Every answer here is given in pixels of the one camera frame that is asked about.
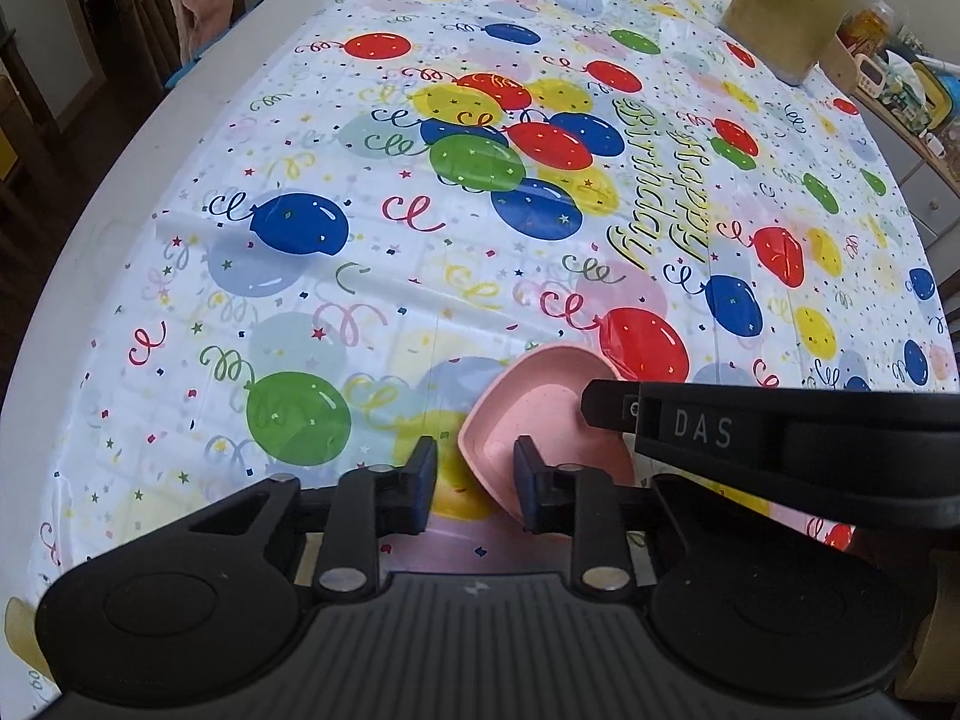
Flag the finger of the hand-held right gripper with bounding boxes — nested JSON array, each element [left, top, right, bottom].
[[580, 379, 643, 437]]

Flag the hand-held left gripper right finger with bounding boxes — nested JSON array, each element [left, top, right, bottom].
[[512, 435, 755, 602]]

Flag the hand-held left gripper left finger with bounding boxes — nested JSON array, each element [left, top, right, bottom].
[[184, 435, 440, 602]]

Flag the pink heart-shaped dish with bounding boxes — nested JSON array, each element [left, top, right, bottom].
[[457, 345, 640, 535]]

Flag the balloon printed tablecloth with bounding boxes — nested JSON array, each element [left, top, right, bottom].
[[0, 0, 960, 691]]

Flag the grey drawer cabinet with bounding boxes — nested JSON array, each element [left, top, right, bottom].
[[855, 82, 960, 250]]

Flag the green patterned packet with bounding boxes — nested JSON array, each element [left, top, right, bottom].
[[881, 52, 938, 128]]

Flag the yellow plastic container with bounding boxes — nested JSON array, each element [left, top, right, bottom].
[[911, 60, 960, 137]]

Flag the white kitchen timer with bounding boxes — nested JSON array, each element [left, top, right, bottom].
[[855, 52, 890, 96]]

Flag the tan rounded object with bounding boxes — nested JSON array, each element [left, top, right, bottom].
[[821, 34, 863, 92]]

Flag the gold tan container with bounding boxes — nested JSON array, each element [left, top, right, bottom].
[[720, 0, 860, 85]]

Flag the orange jar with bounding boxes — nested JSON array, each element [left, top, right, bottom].
[[838, 0, 898, 55]]

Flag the dark wooden shelf unit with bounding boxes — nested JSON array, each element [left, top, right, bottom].
[[0, 0, 113, 331]]

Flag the pink cloth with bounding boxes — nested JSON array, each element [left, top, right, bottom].
[[166, 0, 236, 62]]

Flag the light wooden chair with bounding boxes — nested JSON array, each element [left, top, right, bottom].
[[111, 0, 250, 85]]

